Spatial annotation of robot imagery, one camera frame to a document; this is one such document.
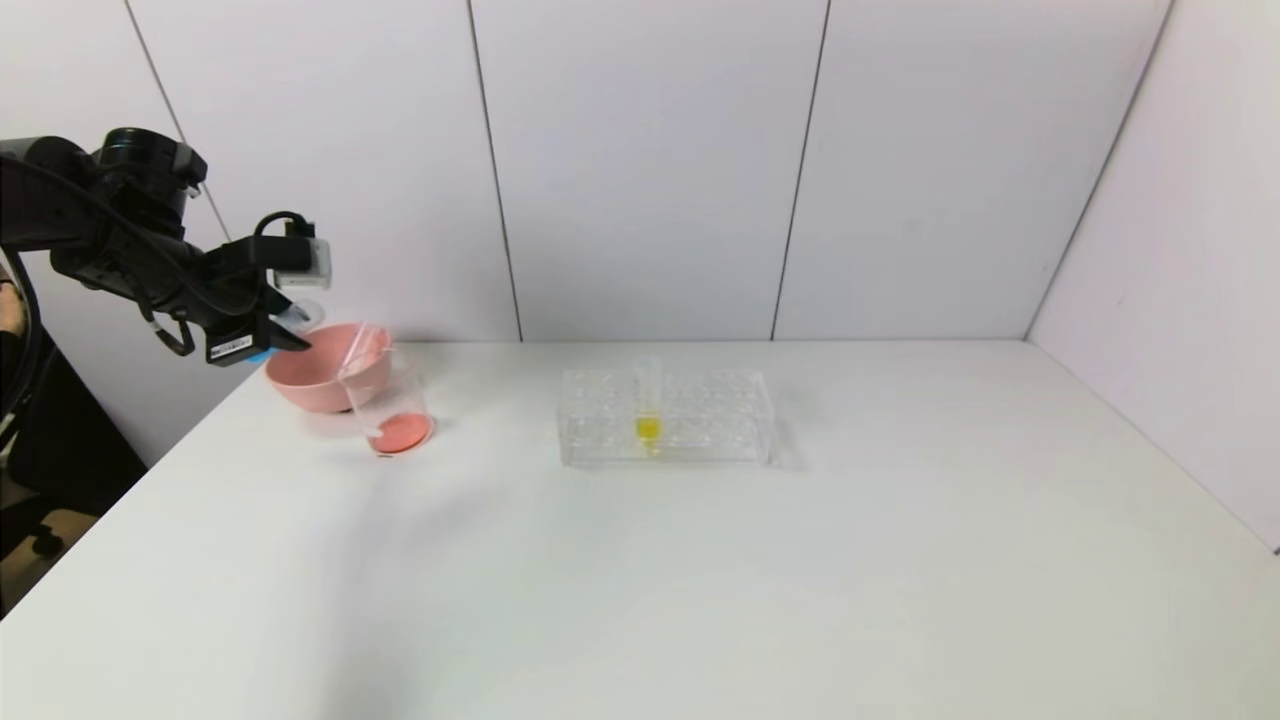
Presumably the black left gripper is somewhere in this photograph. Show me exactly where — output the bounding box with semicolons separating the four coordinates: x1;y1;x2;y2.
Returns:
193;283;312;368

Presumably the test tube with blue pigment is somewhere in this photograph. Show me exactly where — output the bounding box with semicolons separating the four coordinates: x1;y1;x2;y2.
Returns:
248;298;328;364

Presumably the test tube with red pigment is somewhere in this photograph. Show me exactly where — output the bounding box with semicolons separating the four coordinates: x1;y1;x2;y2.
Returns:
338;322;393;381

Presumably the test tube with yellow pigment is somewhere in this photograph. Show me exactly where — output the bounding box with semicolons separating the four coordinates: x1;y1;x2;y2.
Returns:
633;355;665;453

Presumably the clear acrylic test tube rack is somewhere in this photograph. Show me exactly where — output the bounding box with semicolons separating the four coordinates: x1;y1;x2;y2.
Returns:
557;368;777;469

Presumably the pink bowl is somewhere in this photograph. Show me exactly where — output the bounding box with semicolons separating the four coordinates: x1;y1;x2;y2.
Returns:
264;322;394;416

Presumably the clear glass beaker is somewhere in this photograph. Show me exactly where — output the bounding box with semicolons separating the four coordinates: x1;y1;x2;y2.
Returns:
341;345;438;460

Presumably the black chair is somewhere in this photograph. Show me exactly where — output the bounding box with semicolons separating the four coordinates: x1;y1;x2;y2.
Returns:
0;345;148;601

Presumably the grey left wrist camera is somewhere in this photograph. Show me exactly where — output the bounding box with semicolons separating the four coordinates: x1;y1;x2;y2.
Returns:
274;237;333;292

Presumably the thin black camera cable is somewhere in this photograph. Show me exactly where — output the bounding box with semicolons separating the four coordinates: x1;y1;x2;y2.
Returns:
252;210;317;243

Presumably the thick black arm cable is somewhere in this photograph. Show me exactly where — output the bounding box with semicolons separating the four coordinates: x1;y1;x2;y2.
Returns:
0;250;47;431

